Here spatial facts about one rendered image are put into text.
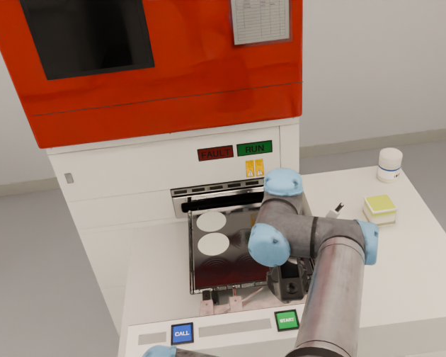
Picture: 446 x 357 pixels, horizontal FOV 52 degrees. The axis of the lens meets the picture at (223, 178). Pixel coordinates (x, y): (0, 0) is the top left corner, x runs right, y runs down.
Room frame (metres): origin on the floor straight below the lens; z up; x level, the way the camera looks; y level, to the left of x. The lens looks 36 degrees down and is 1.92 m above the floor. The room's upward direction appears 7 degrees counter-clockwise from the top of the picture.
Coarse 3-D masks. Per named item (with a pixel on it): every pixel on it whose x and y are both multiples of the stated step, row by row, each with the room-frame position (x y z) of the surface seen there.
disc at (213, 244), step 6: (210, 234) 1.09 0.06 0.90; (216, 234) 1.09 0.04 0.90; (222, 234) 1.08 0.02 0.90; (204, 240) 1.07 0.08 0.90; (210, 240) 1.06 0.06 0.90; (216, 240) 1.06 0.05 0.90; (222, 240) 1.06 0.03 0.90; (228, 240) 1.06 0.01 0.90; (198, 246) 1.04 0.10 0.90; (204, 246) 1.04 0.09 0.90; (210, 246) 1.04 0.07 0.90; (216, 246) 1.03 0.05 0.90; (222, 246) 1.03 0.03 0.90; (204, 252) 1.02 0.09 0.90; (210, 252) 1.01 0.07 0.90; (216, 252) 1.01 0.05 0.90
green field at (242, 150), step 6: (246, 144) 1.26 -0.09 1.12; (252, 144) 1.26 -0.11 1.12; (258, 144) 1.26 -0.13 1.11; (264, 144) 1.26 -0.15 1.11; (270, 144) 1.26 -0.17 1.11; (240, 150) 1.26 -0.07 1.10; (246, 150) 1.26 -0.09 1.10; (252, 150) 1.26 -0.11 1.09; (258, 150) 1.26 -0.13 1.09; (264, 150) 1.26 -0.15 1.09; (270, 150) 1.26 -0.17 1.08
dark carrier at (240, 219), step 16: (224, 208) 1.21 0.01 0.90; (240, 208) 1.20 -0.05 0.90; (256, 208) 1.19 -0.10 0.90; (240, 224) 1.13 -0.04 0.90; (240, 240) 1.05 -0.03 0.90; (208, 256) 0.99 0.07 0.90; (224, 256) 0.99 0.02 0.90; (240, 256) 0.98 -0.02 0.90; (208, 272) 0.93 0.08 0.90; (224, 272) 0.92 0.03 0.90; (240, 272) 0.92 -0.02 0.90; (256, 272) 0.91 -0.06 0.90
